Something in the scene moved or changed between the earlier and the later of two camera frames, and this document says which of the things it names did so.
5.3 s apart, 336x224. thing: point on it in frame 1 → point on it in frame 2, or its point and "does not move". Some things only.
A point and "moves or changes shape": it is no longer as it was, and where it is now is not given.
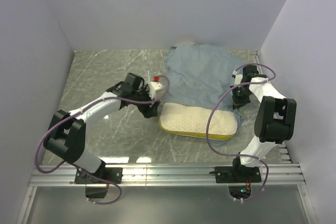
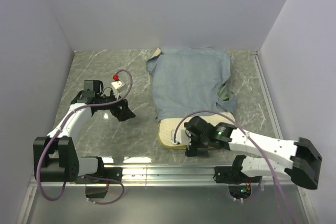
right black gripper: x=237 y=102 → x=193 y=151
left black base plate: x=108 y=174 does not move
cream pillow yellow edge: x=194 y=121 moves or changes shape
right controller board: x=239 y=192 does not move
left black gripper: x=148 y=111 → x=123 y=114
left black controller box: x=95 y=192 does not move
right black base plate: x=236 y=174 does not move
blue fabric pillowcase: x=202 y=75 moves or changes shape
